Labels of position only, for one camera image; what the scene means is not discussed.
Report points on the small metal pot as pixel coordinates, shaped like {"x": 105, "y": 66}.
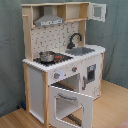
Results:
{"x": 47, "y": 56}

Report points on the white microwave door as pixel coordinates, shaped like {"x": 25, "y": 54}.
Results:
{"x": 99, "y": 12}

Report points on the wooden toy kitchen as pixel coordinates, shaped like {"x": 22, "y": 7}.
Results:
{"x": 38, "y": 75}

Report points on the right red oven knob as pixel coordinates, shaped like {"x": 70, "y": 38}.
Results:
{"x": 74, "y": 69}

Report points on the red oven knob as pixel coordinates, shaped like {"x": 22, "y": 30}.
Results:
{"x": 74, "y": 69}
{"x": 56, "y": 75}

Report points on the left red oven knob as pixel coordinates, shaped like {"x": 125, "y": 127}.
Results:
{"x": 56, "y": 75}

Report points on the grey toy sink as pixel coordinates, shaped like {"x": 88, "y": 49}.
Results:
{"x": 79, "y": 51}

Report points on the black toy faucet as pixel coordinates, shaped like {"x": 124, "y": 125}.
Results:
{"x": 71, "y": 44}

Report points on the white cabinet door with dispenser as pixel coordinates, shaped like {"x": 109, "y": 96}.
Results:
{"x": 90, "y": 76}

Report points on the grey range hood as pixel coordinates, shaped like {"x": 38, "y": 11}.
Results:
{"x": 48, "y": 18}

